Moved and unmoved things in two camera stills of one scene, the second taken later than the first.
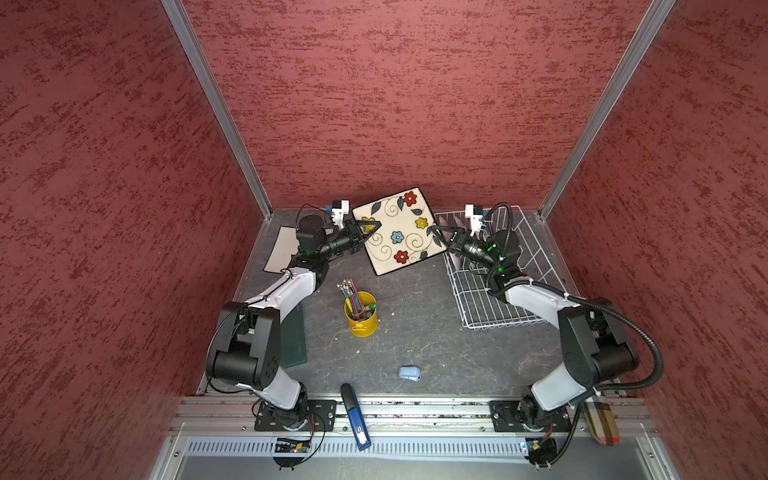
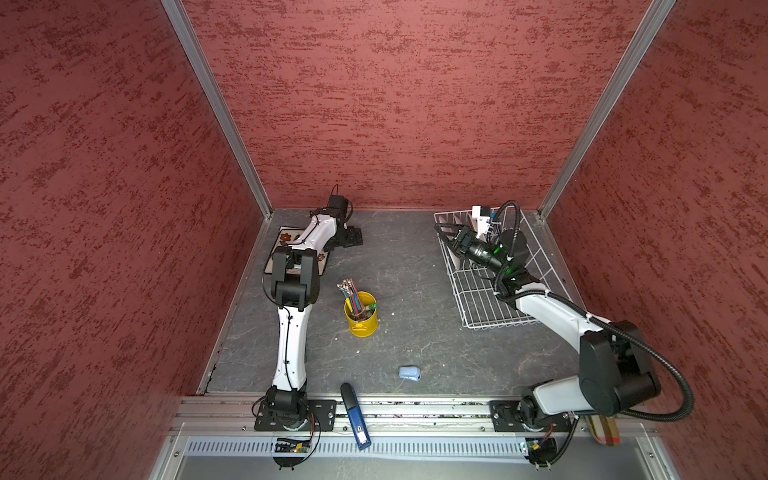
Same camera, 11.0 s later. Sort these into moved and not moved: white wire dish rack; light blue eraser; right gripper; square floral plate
Moved: square floral plate
Not moved: white wire dish rack; right gripper; light blue eraser
